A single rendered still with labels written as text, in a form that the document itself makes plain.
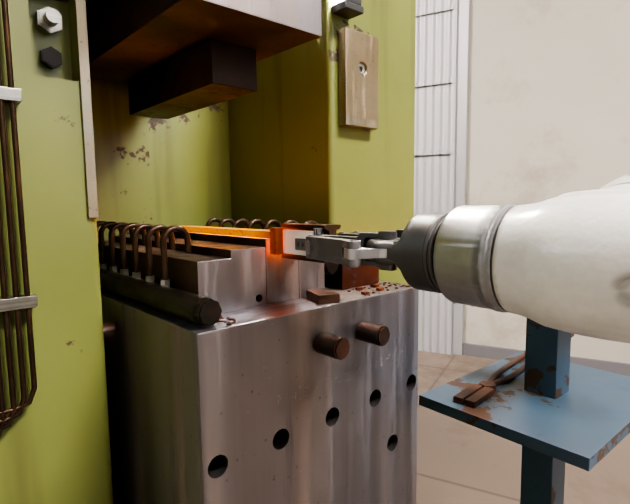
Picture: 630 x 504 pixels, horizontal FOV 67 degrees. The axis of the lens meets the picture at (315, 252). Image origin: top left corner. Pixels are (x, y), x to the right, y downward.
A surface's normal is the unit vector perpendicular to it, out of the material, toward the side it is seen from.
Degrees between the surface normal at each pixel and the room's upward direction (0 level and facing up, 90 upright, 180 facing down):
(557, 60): 90
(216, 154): 90
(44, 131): 90
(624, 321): 123
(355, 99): 90
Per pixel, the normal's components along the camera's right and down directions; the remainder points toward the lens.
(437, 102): -0.47, 0.10
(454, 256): -0.74, 0.01
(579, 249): -0.69, -0.24
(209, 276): 0.67, 0.07
